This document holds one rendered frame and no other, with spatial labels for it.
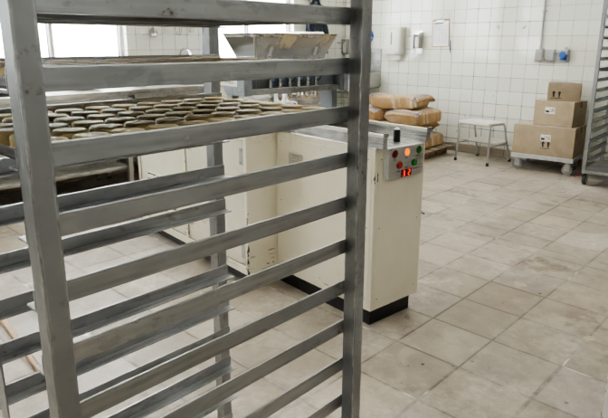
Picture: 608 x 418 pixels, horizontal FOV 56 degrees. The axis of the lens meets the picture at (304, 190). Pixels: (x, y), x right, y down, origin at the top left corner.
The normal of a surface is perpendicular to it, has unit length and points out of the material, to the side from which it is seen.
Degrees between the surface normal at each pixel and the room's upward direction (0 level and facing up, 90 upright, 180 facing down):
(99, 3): 90
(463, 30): 90
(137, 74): 90
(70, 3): 90
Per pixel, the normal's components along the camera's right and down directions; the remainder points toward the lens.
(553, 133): -0.63, 0.15
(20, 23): 0.73, 0.18
